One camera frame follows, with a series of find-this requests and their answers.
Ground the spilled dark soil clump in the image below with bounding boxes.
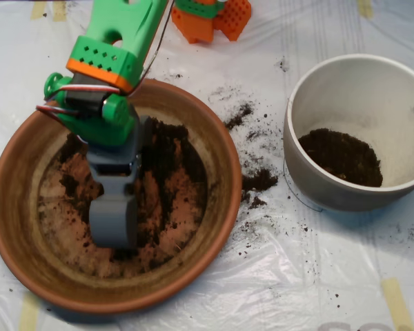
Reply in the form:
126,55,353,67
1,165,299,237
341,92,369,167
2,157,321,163
224,101,255,131
243,168,279,192

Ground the clear plastic cover sheet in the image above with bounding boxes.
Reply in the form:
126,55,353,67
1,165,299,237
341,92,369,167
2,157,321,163
0,0,414,331

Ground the beige masking tape strip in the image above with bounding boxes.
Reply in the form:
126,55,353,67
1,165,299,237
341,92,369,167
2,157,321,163
357,0,374,19
18,292,41,331
52,1,68,22
382,278,414,331
30,1,46,20

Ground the dark potting soil heap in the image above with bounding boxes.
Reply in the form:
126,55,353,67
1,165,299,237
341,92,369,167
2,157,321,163
297,128,384,188
57,117,208,261

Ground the terracotta clay bowl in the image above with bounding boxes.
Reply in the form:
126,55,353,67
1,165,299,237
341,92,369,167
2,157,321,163
0,76,244,314

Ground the red white servo cable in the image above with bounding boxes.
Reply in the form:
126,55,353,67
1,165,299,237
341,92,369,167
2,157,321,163
35,0,177,146

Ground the white ceramic pot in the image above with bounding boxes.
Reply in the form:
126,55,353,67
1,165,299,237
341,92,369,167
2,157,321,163
283,54,414,212

